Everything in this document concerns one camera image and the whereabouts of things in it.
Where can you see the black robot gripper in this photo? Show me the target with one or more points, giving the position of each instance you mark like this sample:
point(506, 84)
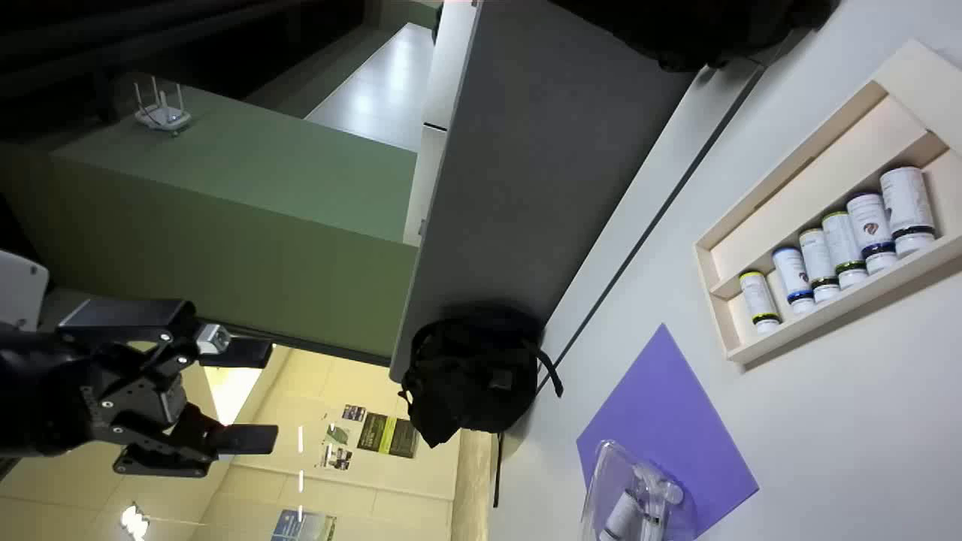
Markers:
point(60, 391)

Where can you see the white bottle yellow band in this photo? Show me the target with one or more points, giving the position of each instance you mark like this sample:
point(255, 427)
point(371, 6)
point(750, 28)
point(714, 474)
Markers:
point(759, 294)

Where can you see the light wooden divided box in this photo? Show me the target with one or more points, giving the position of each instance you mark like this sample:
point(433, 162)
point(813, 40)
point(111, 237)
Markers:
point(831, 170)

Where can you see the bright ceiling lamp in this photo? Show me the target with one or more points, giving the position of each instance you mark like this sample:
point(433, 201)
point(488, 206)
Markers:
point(133, 522)

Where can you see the black backpack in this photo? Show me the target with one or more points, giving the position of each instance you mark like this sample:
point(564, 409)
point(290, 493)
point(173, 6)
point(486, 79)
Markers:
point(470, 376)

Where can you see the white wifi router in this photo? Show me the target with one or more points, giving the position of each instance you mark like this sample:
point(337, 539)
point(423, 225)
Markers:
point(163, 109)

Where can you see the transparent plastic stand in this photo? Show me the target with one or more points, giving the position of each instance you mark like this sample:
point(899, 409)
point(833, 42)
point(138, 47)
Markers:
point(613, 484)

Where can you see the purple paper sheet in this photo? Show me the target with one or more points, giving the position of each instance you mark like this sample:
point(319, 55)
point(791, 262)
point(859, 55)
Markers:
point(671, 409)

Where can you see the white bottle blue band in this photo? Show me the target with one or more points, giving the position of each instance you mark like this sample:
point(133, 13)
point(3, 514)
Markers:
point(791, 273)

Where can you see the black bag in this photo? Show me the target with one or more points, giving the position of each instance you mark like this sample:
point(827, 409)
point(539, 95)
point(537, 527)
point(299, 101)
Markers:
point(693, 31)

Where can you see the white bottle olive band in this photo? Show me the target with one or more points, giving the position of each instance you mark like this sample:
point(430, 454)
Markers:
point(819, 259)

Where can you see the white bottle green band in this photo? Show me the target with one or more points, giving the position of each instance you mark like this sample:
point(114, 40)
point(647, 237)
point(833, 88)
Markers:
point(842, 241)

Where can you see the white bottle purple band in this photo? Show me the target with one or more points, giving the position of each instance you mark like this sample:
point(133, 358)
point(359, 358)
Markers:
point(869, 225)

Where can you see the small wall photo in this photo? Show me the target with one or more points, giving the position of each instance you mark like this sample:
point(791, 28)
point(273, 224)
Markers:
point(337, 454)

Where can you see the dark framed wall poster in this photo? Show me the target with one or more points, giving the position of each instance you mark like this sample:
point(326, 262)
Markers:
point(375, 430)
point(403, 438)

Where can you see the blue wall poster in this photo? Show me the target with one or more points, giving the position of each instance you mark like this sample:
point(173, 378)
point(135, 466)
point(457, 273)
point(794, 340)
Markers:
point(302, 527)

